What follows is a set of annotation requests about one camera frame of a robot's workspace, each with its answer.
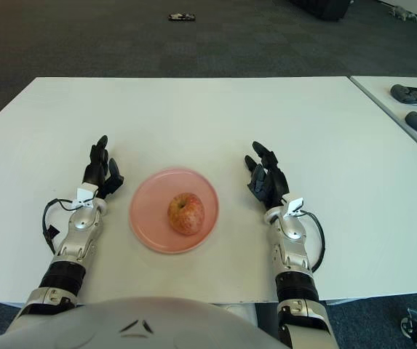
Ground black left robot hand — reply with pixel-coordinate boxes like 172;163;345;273
82;135;124;200

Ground small dark red floor object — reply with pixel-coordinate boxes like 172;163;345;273
169;12;196;23

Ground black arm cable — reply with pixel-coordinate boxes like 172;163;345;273
42;198;80;254
298;210;326;273

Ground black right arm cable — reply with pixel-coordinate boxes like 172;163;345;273
298;210;326;273

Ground pink round plate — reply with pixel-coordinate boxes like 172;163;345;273
128;167;220;254

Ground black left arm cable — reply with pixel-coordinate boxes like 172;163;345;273
42;198;80;254

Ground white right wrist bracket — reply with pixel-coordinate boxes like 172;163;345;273
282;197;306;218

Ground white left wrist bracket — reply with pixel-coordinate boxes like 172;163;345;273
72;185;98;210

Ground large black case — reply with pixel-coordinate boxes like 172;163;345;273
287;0;351;21

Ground grey robot torso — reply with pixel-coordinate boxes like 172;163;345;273
0;296;280;349

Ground red yellow apple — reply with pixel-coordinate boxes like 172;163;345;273
167;193;205;236

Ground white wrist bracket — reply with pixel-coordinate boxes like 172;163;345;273
282;197;306;218
72;185;98;210

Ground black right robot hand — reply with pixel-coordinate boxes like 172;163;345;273
243;140;290;211

